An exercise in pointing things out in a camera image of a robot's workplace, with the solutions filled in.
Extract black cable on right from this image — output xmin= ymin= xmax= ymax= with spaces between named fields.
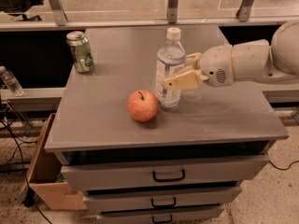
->
xmin=267 ymin=159 xmax=299 ymax=172

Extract clear plastic water bottle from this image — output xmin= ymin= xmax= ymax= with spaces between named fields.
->
xmin=155 ymin=27 xmax=186 ymax=108

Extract metal railing post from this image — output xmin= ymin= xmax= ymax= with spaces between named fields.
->
xmin=49 ymin=0 xmax=67 ymax=26
xmin=166 ymin=0 xmax=178 ymax=23
xmin=236 ymin=0 xmax=254 ymax=22

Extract cardboard box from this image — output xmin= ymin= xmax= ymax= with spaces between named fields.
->
xmin=27 ymin=114 xmax=87 ymax=211

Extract grey drawer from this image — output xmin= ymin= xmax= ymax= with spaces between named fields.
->
xmin=83 ymin=186 xmax=241 ymax=214
xmin=62 ymin=155 xmax=268 ymax=190
xmin=96 ymin=204 xmax=223 ymax=224

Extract top grey drawer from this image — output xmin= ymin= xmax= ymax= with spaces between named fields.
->
xmin=62 ymin=155 xmax=268 ymax=190

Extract black floor cables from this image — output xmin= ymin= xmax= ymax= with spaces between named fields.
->
xmin=0 ymin=96 xmax=54 ymax=224

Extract middle grey drawer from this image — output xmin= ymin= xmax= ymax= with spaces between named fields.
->
xmin=83 ymin=186 xmax=241 ymax=214

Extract grey drawer cabinet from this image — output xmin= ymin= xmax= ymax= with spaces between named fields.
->
xmin=44 ymin=23 xmax=290 ymax=224

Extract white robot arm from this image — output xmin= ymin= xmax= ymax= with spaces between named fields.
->
xmin=164 ymin=21 xmax=299 ymax=90

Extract green soda can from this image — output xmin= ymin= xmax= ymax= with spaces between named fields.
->
xmin=66 ymin=31 xmax=93 ymax=73

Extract small bottle on ledge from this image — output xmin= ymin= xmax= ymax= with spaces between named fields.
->
xmin=0 ymin=66 xmax=24 ymax=97

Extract bottom grey drawer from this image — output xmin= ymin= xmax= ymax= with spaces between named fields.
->
xmin=96 ymin=204 xmax=223 ymax=224

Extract right metal railing post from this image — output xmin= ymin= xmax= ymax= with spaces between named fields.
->
xmin=236 ymin=0 xmax=254 ymax=22

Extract middle metal railing post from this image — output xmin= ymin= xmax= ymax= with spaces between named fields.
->
xmin=166 ymin=0 xmax=178 ymax=23

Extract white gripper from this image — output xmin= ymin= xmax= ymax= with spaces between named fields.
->
xmin=164 ymin=44 xmax=235 ymax=91

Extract left metal railing post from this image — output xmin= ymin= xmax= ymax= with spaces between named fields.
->
xmin=49 ymin=0 xmax=67 ymax=26

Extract red apple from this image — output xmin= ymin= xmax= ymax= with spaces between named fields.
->
xmin=127 ymin=90 xmax=158 ymax=122

